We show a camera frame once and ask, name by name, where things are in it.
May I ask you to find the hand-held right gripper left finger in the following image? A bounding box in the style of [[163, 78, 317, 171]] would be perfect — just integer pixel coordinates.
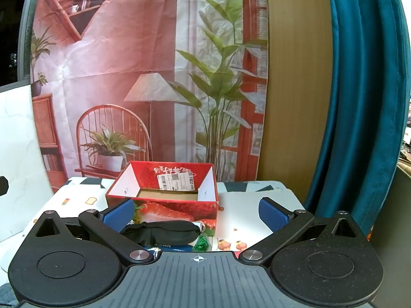
[[30, 198, 155, 267]]

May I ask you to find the green string bundle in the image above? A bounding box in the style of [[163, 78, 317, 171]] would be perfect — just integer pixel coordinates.
[[193, 234, 211, 251]]

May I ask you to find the printed room scene backdrop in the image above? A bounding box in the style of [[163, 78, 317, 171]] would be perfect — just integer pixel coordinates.
[[30, 0, 269, 188]]

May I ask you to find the cartoon printed table mat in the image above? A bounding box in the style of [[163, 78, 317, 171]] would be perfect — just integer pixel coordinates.
[[24, 176, 307, 254]]

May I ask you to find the teal curtain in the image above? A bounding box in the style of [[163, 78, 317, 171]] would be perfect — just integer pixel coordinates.
[[303, 0, 411, 241]]

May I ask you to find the white marble pattern board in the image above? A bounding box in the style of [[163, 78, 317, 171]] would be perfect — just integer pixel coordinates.
[[0, 83, 69, 251]]

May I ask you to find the red strawberry print cardboard box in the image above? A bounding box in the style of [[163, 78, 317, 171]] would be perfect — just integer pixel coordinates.
[[105, 161, 219, 236]]

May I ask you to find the black eye mask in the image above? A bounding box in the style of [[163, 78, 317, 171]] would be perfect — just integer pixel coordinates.
[[119, 221, 202, 246]]

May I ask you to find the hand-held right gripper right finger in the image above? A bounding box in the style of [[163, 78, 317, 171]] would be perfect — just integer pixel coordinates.
[[238, 197, 368, 267]]

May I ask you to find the wooden panel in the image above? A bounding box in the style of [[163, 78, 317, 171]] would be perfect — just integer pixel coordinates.
[[257, 0, 336, 182]]

